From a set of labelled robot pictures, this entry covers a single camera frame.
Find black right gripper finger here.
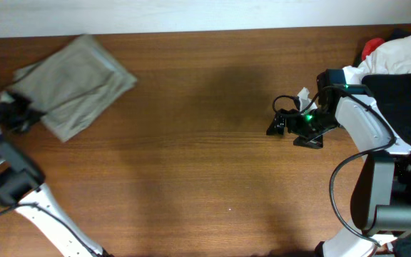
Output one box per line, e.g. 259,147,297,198
266,114,286,136
293,136,323,149

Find khaki green shorts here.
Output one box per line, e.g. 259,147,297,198
9,34,137,142

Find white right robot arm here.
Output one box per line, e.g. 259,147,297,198
266,89,411,256

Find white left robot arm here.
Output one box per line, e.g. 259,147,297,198
0,129,110,257

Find red garment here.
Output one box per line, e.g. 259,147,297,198
361,38,385,61

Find white crumpled garment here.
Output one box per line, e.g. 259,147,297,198
343,36,411,84

